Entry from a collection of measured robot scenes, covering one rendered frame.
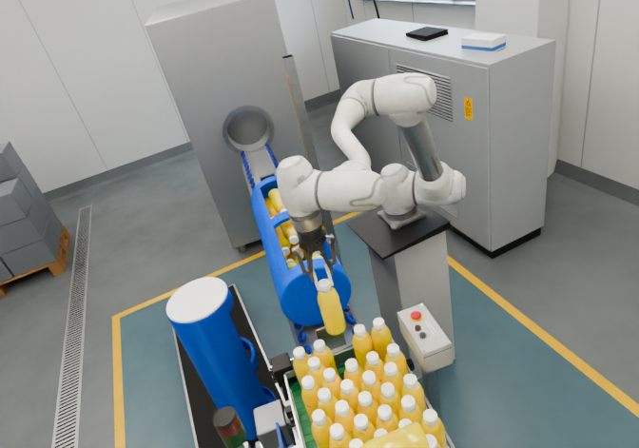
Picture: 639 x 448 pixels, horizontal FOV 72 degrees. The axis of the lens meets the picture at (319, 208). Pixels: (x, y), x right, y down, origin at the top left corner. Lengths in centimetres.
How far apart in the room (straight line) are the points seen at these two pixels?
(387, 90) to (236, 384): 149
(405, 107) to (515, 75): 150
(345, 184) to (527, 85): 210
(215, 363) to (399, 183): 116
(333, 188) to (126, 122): 562
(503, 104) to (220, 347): 211
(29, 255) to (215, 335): 324
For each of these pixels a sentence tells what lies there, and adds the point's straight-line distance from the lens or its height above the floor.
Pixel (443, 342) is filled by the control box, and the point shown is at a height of 110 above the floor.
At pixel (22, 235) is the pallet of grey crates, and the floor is 51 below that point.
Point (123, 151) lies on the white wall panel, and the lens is 671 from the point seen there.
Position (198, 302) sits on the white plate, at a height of 104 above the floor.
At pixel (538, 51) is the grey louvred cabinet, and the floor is 141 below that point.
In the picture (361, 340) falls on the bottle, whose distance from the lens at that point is 160.
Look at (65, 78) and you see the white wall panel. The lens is 650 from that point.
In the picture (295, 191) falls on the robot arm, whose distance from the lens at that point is 115.
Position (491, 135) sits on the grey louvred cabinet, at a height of 100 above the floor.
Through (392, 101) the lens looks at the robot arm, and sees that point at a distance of 155.
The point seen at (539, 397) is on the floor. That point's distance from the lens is 278.
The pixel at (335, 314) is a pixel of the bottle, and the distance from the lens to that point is 146.
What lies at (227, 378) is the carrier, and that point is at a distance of 223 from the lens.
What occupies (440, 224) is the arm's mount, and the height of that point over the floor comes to 104.
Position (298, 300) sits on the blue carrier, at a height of 112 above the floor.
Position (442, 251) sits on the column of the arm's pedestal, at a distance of 229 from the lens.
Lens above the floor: 227
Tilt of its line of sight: 31 degrees down
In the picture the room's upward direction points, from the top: 14 degrees counter-clockwise
